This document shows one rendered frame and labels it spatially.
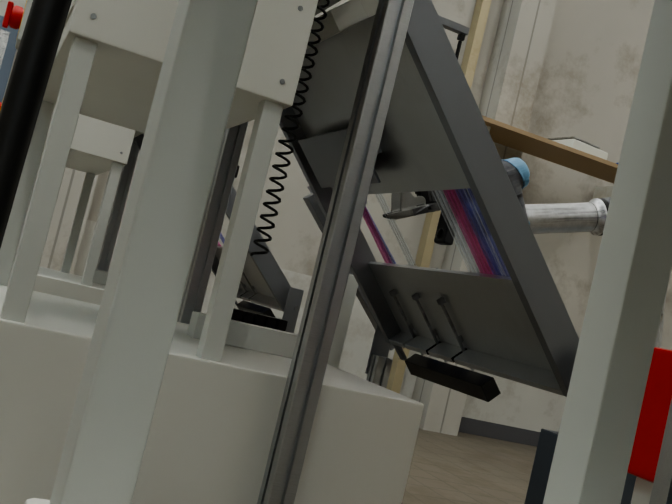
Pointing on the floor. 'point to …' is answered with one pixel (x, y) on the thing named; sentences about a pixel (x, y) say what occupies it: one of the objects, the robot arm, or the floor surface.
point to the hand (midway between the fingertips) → (391, 217)
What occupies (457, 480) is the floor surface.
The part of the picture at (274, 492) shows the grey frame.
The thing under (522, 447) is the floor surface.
